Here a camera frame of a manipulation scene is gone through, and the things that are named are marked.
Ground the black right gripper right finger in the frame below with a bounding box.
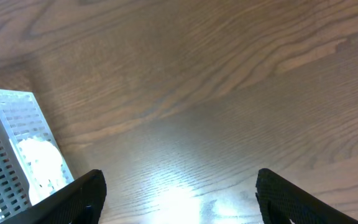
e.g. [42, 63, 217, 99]
[255, 168, 358, 224]

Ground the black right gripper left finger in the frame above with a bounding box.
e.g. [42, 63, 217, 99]
[2, 169, 107, 224]

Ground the clear white plastic basket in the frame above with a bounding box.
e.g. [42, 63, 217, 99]
[0, 89, 74, 223]

